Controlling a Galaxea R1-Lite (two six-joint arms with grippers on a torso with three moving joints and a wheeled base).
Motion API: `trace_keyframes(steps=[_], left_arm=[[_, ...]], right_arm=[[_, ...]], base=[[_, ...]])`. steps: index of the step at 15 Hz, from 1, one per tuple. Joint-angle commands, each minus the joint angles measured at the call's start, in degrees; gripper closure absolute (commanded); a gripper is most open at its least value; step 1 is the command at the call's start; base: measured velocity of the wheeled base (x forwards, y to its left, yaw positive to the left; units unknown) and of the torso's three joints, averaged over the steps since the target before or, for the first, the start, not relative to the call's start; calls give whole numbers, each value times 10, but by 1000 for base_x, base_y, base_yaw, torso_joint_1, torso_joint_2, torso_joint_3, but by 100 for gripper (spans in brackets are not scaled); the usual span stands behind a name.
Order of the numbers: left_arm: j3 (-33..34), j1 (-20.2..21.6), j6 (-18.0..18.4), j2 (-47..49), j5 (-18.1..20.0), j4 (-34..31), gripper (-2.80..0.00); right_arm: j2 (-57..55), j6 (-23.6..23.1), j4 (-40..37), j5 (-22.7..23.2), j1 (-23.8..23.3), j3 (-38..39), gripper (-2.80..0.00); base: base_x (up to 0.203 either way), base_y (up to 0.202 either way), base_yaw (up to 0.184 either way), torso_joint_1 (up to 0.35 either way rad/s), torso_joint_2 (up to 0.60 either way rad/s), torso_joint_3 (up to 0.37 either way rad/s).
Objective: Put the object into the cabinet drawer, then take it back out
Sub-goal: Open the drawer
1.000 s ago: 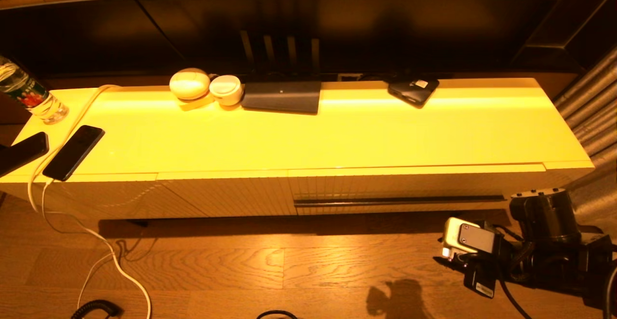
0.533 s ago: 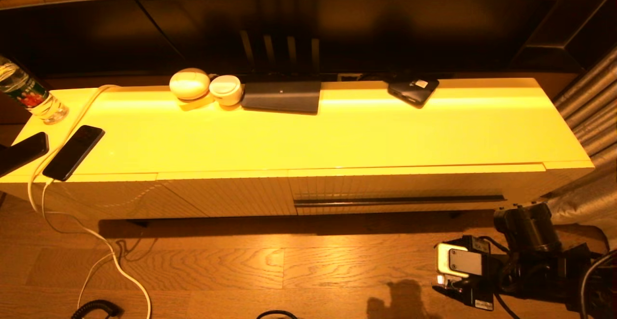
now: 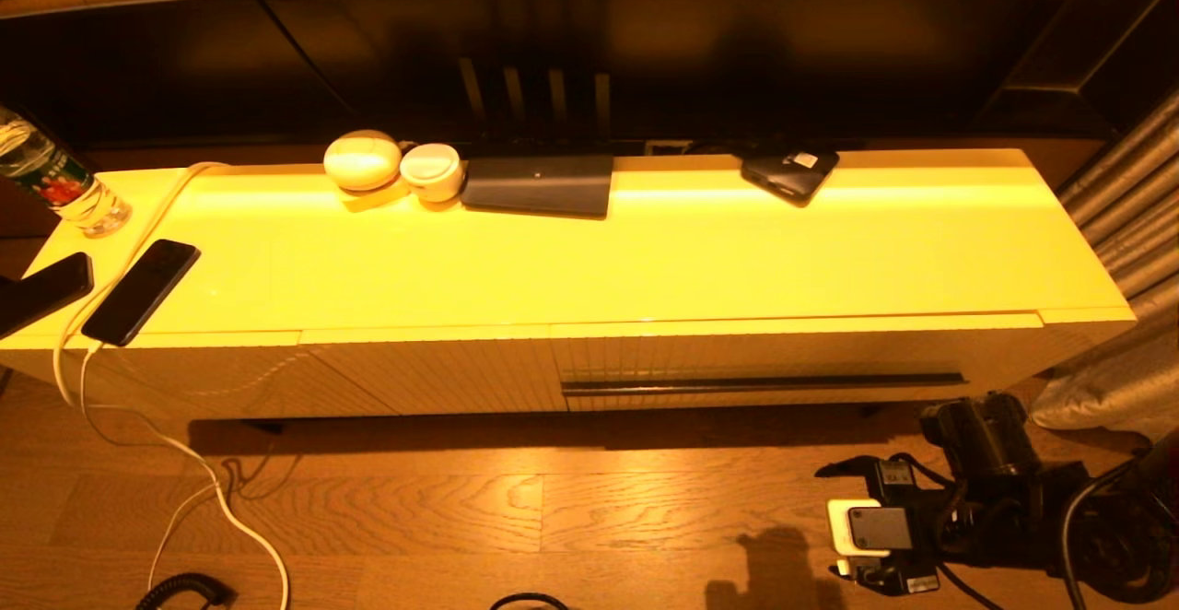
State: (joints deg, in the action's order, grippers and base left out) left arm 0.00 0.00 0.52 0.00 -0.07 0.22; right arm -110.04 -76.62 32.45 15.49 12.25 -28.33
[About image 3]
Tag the dark wooden wall shelf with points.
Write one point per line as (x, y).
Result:
(1105, 39)

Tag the water bottle with colourful label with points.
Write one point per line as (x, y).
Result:
(55, 181)

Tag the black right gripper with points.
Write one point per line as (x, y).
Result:
(930, 536)

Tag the cream ribbed sideboard cabinet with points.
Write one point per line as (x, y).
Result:
(461, 260)

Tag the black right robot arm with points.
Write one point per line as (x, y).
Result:
(986, 444)

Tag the white round device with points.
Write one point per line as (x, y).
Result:
(431, 171)

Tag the white cabinet drawer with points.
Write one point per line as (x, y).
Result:
(737, 352)

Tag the small black stickered device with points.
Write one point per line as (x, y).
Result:
(792, 177)

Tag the black television screen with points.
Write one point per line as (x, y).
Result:
(737, 57)

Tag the dark grey antenna router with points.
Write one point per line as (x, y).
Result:
(539, 186)

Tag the white oval device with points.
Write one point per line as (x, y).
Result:
(362, 162)

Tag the black smartphone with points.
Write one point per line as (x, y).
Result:
(138, 293)
(41, 290)

